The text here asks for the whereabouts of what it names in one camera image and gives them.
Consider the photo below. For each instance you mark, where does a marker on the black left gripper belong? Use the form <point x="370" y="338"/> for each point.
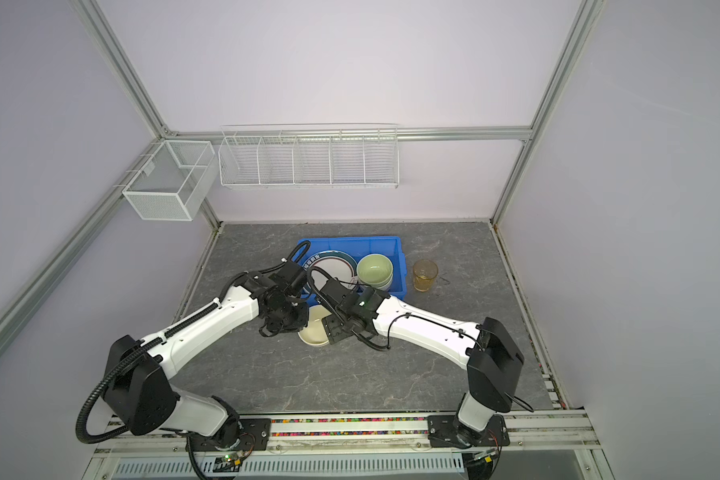
<point x="299" y="325"/>

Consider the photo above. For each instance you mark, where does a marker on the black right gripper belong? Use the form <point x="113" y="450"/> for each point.
<point x="333" y="330"/>

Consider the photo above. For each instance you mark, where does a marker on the green rimmed white plate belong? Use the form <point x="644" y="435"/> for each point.
<point x="336" y="264"/>

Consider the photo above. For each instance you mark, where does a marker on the cream white bowl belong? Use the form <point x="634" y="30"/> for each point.
<point x="384" y="286"/>

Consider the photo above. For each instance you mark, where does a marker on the amber glass cup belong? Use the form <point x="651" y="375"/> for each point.
<point x="425" y="272"/>

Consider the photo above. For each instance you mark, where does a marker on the bowls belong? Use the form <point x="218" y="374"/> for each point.
<point x="314" y="334"/>

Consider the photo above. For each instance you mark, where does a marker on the light green bowl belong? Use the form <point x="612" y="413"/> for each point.
<point x="375" y="269"/>

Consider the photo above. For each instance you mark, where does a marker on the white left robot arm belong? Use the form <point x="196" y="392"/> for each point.
<point x="137" y="381"/>

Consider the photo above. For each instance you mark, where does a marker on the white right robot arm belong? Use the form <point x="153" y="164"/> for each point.
<point x="486" y="351"/>

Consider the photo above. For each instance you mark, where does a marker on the blue plastic bin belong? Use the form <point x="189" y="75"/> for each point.
<point x="351" y="250"/>

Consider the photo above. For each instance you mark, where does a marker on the small white mesh basket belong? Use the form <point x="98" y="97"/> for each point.
<point x="174" y="181"/>

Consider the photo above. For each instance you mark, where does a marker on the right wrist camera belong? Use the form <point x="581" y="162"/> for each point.
<point x="335" y="294"/>

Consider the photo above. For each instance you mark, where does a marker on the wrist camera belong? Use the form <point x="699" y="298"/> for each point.
<point x="290" y="277"/>
<point x="335" y="294"/>

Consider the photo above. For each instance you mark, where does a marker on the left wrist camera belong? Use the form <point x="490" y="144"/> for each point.
<point x="290" y="277"/>

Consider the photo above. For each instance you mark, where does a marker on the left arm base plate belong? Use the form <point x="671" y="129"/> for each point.
<point x="246" y="434"/>

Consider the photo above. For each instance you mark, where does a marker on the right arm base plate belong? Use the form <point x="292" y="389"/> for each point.
<point x="448" y="431"/>

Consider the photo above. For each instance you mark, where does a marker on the long white wire basket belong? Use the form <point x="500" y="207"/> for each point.
<point x="309" y="155"/>

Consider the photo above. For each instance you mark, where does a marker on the aluminium mounting rail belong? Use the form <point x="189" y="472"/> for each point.
<point x="555" y="444"/>

